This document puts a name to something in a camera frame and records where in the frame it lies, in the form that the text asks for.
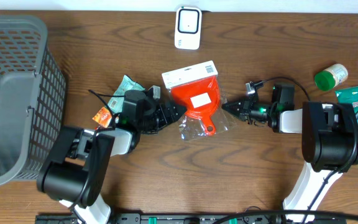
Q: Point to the small orange snack box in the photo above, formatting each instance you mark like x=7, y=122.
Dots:
x=103, y=117

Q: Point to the grey plastic shopping basket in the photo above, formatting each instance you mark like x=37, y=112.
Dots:
x=32, y=97

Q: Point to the green lid jar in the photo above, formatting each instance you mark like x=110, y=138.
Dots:
x=331, y=77

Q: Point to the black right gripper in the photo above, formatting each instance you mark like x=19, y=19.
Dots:
x=246, y=109

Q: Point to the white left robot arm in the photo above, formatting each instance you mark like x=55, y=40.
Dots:
x=74, y=170

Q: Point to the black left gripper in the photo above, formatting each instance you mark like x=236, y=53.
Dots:
x=167, y=113

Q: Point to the white barcode scanner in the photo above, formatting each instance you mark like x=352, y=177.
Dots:
x=188, y=28

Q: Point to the red tool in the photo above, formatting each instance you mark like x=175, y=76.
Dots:
x=196, y=87

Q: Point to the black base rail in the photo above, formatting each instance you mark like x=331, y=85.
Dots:
x=135, y=218

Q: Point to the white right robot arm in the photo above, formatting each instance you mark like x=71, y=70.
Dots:
x=329, y=137

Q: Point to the teal wet wipes pack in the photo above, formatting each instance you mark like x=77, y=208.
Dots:
x=116, y=102

